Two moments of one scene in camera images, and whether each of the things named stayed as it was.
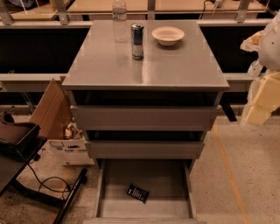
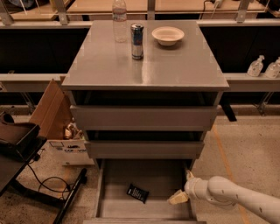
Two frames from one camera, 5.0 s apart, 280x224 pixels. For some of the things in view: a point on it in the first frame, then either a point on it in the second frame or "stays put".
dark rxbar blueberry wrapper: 137,192 stays put
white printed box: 74,152 stays put
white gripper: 271,48 → 192,187
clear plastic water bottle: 119,14 stays put
